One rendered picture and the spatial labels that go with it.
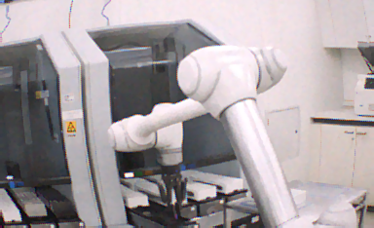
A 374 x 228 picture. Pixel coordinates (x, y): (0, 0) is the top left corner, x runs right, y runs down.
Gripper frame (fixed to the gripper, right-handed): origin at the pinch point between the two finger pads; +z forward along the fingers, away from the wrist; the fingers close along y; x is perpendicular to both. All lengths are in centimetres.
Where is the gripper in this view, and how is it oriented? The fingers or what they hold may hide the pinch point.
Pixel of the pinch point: (174, 209)
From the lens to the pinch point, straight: 200.0
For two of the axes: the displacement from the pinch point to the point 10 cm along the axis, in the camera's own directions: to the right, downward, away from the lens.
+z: 0.7, 9.9, 0.9
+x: 5.5, 0.3, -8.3
